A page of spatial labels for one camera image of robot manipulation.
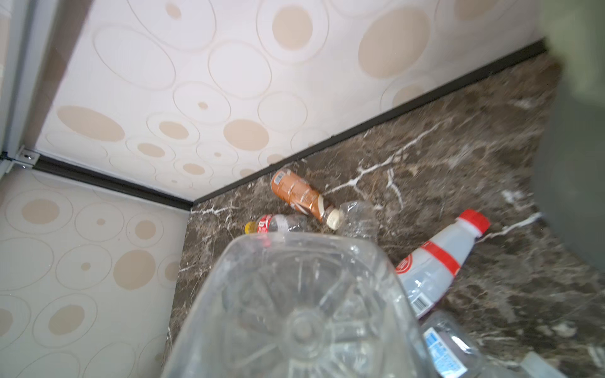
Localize large clear square bottle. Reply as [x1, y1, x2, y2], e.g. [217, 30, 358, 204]
[162, 232, 436, 377]

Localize mesh bin with green liner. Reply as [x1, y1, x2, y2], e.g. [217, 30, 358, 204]
[532, 1, 604, 271]

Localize red cap white bottle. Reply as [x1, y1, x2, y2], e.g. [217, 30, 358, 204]
[395, 209, 490, 319]

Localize brown tea bottle at back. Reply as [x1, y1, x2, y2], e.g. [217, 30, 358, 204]
[270, 169, 344, 231]

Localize yellow cap red label bottle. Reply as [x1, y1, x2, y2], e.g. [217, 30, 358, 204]
[244, 214, 308, 235]

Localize diagonal aluminium left rail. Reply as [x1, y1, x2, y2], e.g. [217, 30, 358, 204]
[1, 1, 63, 176]

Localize blue label clear bottle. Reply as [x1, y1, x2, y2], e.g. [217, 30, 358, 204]
[422, 310, 486, 378]

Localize clear crushed unlabeled bottle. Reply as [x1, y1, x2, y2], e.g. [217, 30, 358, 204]
[337, 201, 379, 243]

